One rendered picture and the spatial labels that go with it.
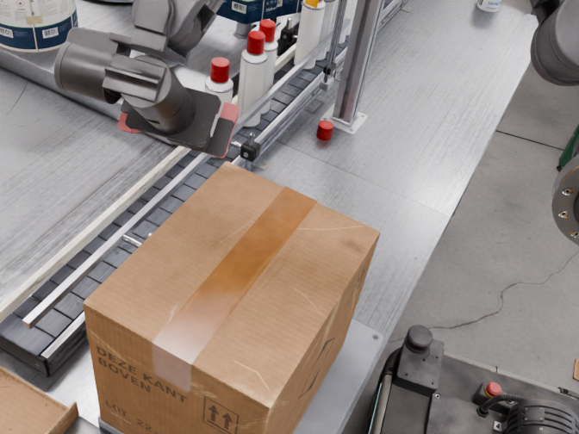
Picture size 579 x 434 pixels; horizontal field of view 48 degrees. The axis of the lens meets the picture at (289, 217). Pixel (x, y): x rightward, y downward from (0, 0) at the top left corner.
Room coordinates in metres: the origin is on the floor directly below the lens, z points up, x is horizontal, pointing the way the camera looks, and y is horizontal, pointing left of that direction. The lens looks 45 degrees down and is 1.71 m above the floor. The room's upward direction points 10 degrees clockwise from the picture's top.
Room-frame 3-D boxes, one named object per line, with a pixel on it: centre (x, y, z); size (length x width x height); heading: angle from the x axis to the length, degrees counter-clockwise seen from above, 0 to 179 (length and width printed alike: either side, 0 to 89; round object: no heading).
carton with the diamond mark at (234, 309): (0.51, 0.04, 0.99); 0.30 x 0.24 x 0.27; 159
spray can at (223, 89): (0.99, 0.17, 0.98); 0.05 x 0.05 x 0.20
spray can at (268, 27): (1.16, 0.11, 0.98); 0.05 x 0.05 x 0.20
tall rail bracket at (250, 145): (0.93, 0.11, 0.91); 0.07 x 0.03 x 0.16; 69
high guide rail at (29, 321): (0.98, 0.13, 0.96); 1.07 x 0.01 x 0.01; 159
